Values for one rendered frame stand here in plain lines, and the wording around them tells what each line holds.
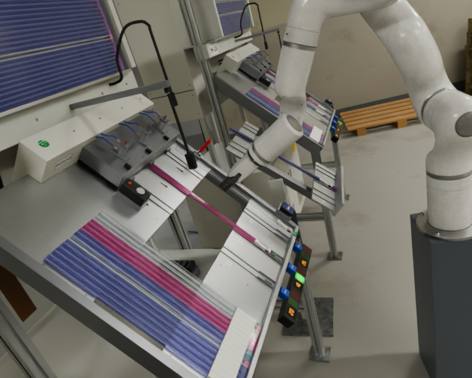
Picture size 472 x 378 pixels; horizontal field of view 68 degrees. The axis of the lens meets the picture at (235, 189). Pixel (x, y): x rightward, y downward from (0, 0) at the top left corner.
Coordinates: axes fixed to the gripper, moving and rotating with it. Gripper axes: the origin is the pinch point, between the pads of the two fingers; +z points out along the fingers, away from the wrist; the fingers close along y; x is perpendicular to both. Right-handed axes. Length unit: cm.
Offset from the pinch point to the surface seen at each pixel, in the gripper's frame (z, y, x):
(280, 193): 5.9, -30.7, 22.2
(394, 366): 14, -10, 106
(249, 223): 2.0, 4.8, 14.6
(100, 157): 3.9, 27.0, -31.4
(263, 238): 0.9, 6.7, 21.1
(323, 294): 43, -50, 88
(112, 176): 5.4, 27.8, -25.5
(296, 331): 50, -22, 81
